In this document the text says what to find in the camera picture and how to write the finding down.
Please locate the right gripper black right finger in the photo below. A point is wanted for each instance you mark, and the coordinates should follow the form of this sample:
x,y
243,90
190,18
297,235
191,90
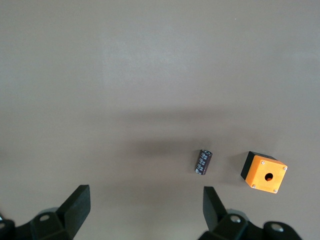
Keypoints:
x,y
215,212

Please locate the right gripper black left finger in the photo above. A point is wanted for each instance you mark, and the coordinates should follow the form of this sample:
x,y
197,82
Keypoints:
x,y
72,207

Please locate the small dark cylindrical capacitor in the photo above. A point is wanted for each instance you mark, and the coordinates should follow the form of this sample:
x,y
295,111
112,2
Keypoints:
x,y
203,162

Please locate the orange black button enclosure box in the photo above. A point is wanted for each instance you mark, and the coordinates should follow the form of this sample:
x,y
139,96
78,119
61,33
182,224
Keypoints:
x,y
260,172

